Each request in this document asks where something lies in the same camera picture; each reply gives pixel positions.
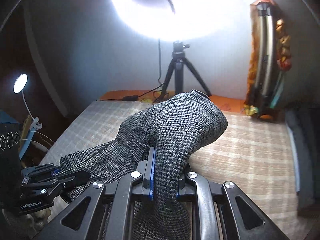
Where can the dark blue box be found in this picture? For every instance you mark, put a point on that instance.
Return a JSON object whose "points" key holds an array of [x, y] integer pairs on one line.
{"points": [[10, 159]]}

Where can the plaid beige bed sheet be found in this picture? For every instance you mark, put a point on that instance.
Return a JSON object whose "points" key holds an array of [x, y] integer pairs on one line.
{"points": [[257, 156]]}

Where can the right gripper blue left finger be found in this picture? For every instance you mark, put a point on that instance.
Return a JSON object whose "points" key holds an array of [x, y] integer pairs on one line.
{"points": [[145, 189]]}

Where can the orange patterned cloth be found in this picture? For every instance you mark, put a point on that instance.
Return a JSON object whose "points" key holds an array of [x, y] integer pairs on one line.
{"points": [[283, 56]]}

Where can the folded silver tripod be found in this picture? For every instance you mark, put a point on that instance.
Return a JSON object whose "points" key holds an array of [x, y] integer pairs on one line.
{"points": [[269, 82]]}

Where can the grey houndstooth pants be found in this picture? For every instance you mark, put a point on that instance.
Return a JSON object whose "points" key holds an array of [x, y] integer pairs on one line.
{"points": [[176, 128]]}

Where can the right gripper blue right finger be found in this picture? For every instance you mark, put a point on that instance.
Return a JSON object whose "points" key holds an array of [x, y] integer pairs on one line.
{"points": [[184, 189]]}

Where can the black mini tripod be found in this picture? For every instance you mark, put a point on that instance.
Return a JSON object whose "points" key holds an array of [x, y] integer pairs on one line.
{"points": [[176, 66]]}

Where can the white clip desk lamp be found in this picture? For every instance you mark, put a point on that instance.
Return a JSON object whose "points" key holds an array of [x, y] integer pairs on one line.
{"points": [[31, 125]]}

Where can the white ring light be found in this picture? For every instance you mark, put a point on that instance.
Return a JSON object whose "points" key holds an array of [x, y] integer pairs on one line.
{"points": [[193, 19]]}

